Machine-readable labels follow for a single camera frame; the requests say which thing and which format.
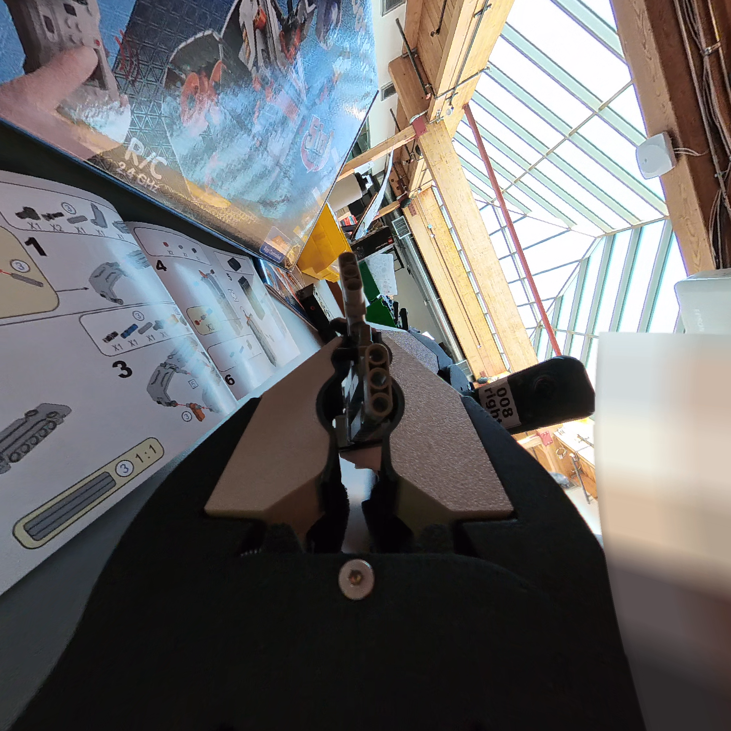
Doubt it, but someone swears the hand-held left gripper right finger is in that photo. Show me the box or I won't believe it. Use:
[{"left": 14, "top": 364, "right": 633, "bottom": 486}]
[{"left": 380, "top": 330, "right": 516, "bottom": 536}]

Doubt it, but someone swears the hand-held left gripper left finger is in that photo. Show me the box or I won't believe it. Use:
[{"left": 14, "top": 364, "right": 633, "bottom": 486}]
[{"left": 204, "top": 340, "right": 343, "bottom": 550}]

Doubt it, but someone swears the grey toy frame assembly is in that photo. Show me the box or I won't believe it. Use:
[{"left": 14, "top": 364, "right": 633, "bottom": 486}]
[{"left": 328, "top": 251, "right": 396, "bottom": 455}]

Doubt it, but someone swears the grey desk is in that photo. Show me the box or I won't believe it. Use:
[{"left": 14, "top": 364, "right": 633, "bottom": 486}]
[{"left": 0, "top": 123, "right": 343, "bottom": 731}]

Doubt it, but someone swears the wooden window sill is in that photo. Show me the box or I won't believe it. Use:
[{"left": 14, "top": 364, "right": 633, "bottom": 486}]
[{"left": 514, "top": 420, "right": 600, "bottom": 503}]

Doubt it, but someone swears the small black box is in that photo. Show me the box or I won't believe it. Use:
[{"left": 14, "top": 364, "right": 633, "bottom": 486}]
[{"left": 297, "top": 284, "right": 343, "bottom": 331}]

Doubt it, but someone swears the green plastic bin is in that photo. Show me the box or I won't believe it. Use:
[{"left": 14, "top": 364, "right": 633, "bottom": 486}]
[{"left": 357, "top": 260, "right": 403, "bottom": 327}]

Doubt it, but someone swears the large wooden ceiling beam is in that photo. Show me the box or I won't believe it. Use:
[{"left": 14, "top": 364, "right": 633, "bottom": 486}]
[{"left": 388, "top": 0, "right": 540, "bottom": 378}]

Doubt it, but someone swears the white projector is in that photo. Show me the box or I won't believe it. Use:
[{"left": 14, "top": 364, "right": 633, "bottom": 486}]
[{"left": 674, "top": 268, "right": 731, "bottom": 335}]

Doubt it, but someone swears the white printed paper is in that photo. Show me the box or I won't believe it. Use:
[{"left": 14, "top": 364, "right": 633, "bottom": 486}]
[{"left": 362, "top": 251, "right": 397, "bottom": 296}]

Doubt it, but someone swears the glass skylight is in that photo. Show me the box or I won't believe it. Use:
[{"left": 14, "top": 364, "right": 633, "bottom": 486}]
[{"left": 451, "top": 0, "right": 686, "bottom": 361}]

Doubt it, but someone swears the yellow plastic bin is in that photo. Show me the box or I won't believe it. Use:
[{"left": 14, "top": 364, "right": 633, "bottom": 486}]
[{"left": 297, "top": 204, "right": 353, "bottom": 283}]

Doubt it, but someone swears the white instruction booklet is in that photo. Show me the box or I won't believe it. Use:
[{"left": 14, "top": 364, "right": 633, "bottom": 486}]
[{"left": 0, "top": 170, "right": 302, "bottom": 595}]

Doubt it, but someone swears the black carton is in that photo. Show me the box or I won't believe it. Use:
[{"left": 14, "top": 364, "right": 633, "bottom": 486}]
[{"left": 351, "top": 225, "right": 396, "bottom": 260}]

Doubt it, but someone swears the white sensor box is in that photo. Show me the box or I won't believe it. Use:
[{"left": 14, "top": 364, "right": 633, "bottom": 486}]
[{"left": 635, "top": 132, "right": 678, "bottom": 179}]

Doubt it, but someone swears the white paper roll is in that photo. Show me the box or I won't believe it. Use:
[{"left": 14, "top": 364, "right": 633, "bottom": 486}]
[{"left": 328, "top": 177, "right": 366, "bottom": 215}]

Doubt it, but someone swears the large blue toy box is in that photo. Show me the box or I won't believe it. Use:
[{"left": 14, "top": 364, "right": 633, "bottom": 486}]
[{"left": 0, "top": 0, "right": 380, "bottom": 270}]

